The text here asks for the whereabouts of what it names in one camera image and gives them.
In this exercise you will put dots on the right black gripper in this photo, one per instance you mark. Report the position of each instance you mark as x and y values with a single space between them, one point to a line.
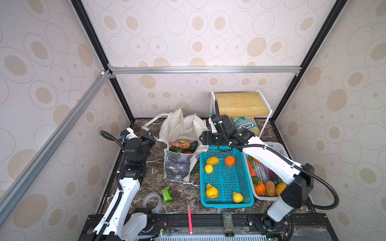
208 135

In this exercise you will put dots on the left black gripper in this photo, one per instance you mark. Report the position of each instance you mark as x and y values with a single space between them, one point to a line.
150 139

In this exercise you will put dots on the orange tangerine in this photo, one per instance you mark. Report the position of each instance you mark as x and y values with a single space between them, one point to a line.
230 161

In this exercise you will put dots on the dark cucumber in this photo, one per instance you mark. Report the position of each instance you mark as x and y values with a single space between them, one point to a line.
194 146

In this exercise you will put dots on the cream canvas tote bag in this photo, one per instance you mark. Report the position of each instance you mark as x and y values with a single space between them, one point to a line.
181 135

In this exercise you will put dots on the orange pink snack bag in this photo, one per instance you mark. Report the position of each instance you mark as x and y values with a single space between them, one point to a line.
185 144

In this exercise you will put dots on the green yellow snack bag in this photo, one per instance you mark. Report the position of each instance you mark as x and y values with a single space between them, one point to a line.
176 149

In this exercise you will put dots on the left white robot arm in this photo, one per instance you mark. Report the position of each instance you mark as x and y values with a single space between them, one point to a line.
129 177

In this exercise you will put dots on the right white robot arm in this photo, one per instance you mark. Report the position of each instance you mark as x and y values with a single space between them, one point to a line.
298 178

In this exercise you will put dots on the green Fox's candy bag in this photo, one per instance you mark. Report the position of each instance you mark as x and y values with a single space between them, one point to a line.
244 122

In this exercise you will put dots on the bumpy yellow citron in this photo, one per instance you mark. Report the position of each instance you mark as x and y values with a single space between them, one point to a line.
212 161

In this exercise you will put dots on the small yellow lemon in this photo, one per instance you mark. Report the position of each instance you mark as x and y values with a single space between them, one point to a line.
208 168

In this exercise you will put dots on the white wooden two-tier shelf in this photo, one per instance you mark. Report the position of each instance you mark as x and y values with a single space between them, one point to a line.
244 104

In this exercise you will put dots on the teal plastic basket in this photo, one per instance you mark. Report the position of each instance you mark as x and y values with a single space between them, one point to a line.
226 179

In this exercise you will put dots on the orange carrot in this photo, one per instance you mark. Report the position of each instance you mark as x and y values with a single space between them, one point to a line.
252 172

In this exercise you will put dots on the green crumpled wrapper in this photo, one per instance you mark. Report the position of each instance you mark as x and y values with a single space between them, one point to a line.
166 195

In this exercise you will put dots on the clear tape roll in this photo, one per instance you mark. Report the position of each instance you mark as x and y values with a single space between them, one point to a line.
153 201

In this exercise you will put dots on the white plastic basket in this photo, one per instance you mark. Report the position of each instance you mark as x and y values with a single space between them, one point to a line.
262 174

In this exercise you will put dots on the pale purple eggplant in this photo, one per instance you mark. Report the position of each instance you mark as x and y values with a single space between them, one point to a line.
271 174

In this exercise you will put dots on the yellow lemon front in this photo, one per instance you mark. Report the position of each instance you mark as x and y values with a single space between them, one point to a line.
237 197

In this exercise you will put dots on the small orange pumpkin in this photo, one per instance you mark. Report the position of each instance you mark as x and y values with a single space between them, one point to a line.
259 188

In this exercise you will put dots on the brown potato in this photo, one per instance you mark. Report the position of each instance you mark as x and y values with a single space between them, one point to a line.
270 189

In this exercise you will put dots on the yellow orange potato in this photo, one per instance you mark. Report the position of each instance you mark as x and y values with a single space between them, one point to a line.
280 188

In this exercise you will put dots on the pink marker pen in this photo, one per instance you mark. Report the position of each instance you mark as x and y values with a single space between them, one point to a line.
190 223

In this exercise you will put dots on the horizontal aluminium frame bar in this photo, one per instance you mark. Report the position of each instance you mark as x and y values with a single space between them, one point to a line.
206 70

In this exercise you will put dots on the diagonal aluminium frame bar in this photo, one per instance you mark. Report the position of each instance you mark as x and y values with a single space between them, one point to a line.
24 181

